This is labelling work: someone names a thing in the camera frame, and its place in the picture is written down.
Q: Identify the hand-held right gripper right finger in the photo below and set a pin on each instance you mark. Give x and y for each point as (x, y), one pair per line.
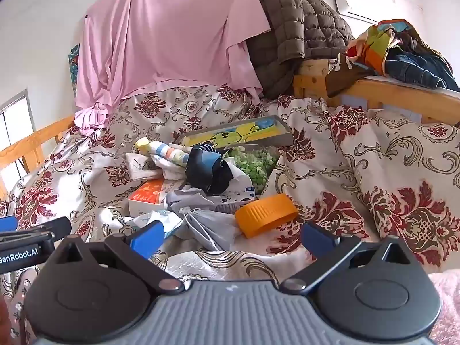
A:
(320, 240)

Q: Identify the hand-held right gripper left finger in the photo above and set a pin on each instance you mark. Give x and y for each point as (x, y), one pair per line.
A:
(145, 240)

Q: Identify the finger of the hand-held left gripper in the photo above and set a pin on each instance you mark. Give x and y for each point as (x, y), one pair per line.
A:
(7, 222)
(57, 227)

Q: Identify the light blue printed cloth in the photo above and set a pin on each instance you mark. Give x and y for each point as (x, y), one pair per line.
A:
(158, 219)

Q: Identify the grey plastic bag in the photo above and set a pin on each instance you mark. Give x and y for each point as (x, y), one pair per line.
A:
(208, 222)

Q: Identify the beige cloth pouch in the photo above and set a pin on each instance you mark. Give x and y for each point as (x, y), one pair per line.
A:
(138, 167)

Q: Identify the striped sock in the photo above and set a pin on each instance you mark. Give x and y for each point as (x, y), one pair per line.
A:
(169, 151)

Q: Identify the dark blue sock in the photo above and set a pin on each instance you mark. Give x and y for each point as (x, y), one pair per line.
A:
(201, 165)

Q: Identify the white cloth with blue print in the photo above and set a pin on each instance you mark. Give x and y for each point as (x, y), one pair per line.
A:
(240, 183)

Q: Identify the grey tray with yellow print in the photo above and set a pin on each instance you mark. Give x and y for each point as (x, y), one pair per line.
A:
(233, 133)

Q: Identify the person's floral pajama trousers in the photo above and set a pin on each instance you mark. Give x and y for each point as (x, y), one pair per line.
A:
(19, 294)

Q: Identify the orange and white box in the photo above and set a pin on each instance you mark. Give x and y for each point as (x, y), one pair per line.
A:
(151, 194)

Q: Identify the wooden bed headboard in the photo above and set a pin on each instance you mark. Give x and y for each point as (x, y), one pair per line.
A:
(36, 140)

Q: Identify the clear bag of green pieces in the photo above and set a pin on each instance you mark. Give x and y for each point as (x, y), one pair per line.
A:
(255, 165)

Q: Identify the floral satin blanket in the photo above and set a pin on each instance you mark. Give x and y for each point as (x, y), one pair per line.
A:
(377, 158)

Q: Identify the window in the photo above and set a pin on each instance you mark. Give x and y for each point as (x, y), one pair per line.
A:
(14, 122)

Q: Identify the pink fuzzy blanket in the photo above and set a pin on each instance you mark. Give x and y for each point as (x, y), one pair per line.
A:
(447, 305)

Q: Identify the pink bed sheet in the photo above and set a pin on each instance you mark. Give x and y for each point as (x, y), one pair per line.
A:
(161, 43)

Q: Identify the blue jeans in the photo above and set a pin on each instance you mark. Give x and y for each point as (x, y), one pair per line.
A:
(413, 64)

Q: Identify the colourful patchwork garment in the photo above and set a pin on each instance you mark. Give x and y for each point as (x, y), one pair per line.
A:
(373, 46)

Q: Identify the brown quilted jacket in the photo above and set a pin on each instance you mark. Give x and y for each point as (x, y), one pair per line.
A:
(287, 25)

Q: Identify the dark garment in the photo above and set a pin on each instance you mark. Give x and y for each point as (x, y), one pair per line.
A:
(420, 41)

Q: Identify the colourful wall poster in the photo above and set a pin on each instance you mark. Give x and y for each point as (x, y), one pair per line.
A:
(73, 68)

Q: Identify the wooden bunk frame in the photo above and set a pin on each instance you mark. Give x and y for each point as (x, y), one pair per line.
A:
(395, 93)

